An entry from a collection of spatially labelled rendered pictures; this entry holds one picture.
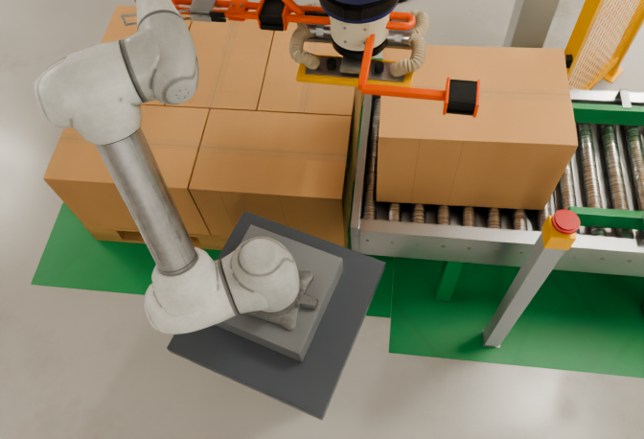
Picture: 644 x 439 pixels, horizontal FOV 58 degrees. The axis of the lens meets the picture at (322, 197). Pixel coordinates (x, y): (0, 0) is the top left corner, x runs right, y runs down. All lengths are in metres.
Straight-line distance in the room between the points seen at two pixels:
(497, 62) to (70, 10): 2.83
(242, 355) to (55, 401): 1.19
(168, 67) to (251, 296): 0.61
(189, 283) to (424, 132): 0.85
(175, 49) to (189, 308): 0.64
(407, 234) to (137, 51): 1.18
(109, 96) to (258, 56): 1.51
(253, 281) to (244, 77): 1.31
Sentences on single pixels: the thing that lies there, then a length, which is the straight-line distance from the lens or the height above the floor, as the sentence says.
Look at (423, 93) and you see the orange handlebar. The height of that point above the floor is 1.25.
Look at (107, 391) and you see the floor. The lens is 2.67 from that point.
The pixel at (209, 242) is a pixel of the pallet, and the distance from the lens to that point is 2.68.
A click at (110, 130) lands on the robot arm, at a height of 1.50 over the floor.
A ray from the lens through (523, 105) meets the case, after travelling 1.95.
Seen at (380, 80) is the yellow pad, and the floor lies 1.14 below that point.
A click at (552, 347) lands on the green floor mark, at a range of 2.62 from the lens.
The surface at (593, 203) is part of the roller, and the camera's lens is 2.30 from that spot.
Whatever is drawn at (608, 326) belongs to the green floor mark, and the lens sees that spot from 2.73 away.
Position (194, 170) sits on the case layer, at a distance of 2.33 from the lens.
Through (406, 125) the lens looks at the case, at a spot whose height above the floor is 0.95.
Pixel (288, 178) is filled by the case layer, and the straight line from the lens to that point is 2.22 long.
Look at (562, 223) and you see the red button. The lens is 1.63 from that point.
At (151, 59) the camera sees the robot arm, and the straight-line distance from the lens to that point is 1.20.
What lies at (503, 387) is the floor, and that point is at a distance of 2.53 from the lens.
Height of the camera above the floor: 2.40
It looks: 59 degrees down
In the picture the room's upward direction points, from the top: 7 degrees counter-clockwise
